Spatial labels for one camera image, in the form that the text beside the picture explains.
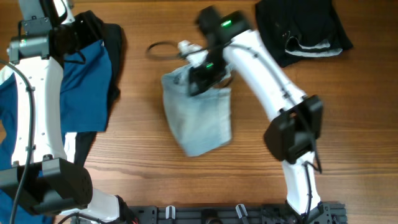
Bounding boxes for light blue denim shorts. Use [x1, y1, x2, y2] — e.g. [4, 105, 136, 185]
[161, 65, 232, 157]

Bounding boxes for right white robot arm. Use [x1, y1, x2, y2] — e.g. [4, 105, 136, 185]
[183, 6, 323, 223]

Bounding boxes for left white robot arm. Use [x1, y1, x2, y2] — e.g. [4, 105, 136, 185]
[1, 1, 137, 223]

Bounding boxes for folded black clothes stack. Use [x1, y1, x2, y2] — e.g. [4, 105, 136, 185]
[255, 0, 353, 67]

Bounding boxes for dark blue t-shirt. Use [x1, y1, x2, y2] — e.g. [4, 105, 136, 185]
[0, 39, 113, 224]

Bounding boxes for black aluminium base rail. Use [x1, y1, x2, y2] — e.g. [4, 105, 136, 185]
[70, 203, 348, 224]

